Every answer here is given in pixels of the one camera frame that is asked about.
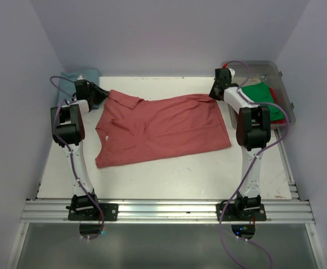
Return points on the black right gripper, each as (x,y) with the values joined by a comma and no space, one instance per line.
(215,91)

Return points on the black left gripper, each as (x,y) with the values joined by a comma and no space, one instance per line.
(95,91)

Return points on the clear plastic bin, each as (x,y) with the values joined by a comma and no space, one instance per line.
(254,72)

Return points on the salmon pink t shirt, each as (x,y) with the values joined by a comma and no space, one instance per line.
(134,130)

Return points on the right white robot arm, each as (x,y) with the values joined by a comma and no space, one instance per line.
(252,135)

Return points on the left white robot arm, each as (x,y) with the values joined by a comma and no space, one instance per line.
(68,132)

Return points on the blue folded t shirt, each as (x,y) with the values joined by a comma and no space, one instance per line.
(92,75)

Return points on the green folded t shirt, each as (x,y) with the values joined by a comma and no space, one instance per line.
(260,93)

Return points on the red folded t shirt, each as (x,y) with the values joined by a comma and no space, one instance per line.
(276,95)

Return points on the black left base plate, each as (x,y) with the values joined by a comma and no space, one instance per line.
(109,210)

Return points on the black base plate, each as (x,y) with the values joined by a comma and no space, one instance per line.
(232,213)
(109,210)

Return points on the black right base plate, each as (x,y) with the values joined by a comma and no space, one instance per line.
(232,213)

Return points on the aluminium mounting rail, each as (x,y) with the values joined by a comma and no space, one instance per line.
(168,211)

